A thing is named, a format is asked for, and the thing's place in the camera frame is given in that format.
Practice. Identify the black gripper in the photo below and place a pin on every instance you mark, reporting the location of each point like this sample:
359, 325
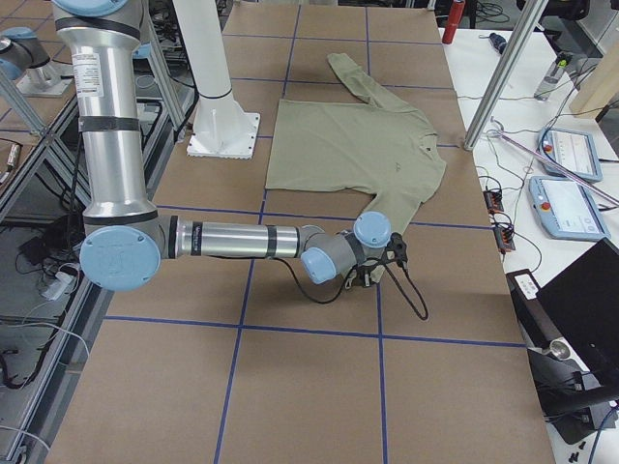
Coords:
364, 274

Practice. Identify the olive green long-sleeve shirt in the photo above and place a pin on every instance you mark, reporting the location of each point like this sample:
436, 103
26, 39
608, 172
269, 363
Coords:
380, 145

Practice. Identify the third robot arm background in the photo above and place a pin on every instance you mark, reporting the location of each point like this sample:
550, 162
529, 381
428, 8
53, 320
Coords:
25, 61

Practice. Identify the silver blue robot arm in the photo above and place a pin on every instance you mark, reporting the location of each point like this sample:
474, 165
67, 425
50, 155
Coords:
126, 238

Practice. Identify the lower orange circuit board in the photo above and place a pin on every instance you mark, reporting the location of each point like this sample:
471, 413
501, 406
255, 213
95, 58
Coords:
504, 237

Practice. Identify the orange circuit board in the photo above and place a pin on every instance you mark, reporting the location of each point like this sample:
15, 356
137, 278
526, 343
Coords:
493, 200
504, 237

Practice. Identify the upper orange circuit board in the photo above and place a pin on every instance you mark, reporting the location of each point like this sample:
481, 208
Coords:
493, 200

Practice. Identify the black box with label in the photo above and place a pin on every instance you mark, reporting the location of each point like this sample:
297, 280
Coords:
529, 310

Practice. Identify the metal cup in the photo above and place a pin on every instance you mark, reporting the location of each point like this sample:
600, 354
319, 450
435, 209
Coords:
559, 350

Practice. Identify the lower blue teach pendant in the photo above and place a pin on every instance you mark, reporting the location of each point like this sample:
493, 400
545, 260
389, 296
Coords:
566, 210

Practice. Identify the blue teach pendant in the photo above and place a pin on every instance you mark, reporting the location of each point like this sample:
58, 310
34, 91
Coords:
566, 210
575, 150

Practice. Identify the long grabber stick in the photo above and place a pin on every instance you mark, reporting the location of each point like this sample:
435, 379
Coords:
544, 159

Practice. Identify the black monitor with stand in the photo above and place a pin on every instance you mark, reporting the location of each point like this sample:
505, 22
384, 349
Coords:
582, 303

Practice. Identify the upper blue teach pendant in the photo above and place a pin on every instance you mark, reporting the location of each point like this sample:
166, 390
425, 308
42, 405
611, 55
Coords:
575, 150

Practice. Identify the clear water bottle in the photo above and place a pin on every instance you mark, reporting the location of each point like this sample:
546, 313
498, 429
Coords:
552, 76

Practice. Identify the red bottle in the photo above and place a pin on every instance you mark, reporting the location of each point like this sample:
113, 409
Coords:
453, 21

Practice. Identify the wooden board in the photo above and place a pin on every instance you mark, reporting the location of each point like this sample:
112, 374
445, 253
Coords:
601, 27

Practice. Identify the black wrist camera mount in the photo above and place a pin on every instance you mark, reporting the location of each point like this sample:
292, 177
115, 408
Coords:
396, 251

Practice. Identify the white pedestal column with base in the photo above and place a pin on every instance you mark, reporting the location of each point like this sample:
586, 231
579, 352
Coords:
220, 128

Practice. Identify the aluminium frame post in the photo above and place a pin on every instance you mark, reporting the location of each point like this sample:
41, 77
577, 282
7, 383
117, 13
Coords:
530, 16

